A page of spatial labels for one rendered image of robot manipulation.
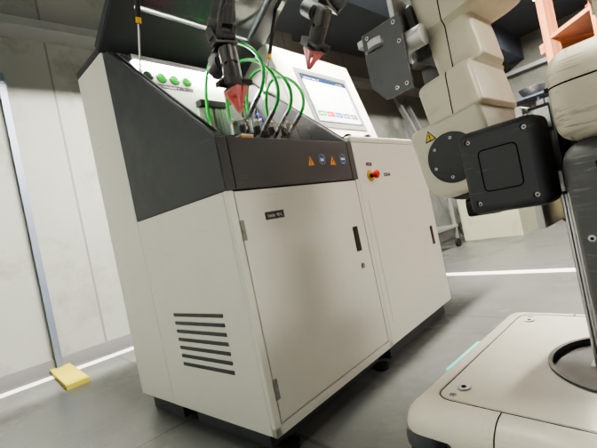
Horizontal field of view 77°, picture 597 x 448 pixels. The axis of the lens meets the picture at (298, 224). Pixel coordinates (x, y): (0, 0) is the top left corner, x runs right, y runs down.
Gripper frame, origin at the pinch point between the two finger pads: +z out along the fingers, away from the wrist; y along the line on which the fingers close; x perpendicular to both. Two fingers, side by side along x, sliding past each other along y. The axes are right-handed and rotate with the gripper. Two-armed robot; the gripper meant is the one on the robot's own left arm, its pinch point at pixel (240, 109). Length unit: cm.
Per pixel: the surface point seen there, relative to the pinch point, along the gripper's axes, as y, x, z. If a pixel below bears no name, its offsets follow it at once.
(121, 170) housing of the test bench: 13, -61, 2
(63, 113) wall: -23, -221, -86
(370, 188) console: -66, 0, 28
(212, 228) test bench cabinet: 12.0, -9.6, 34.0
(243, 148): 2.3, 0.6, 12.3
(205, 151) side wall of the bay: 12.3, -4.8, 11.9
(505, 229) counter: -415, -41, 89
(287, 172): -14.8, 0.3, 20.4
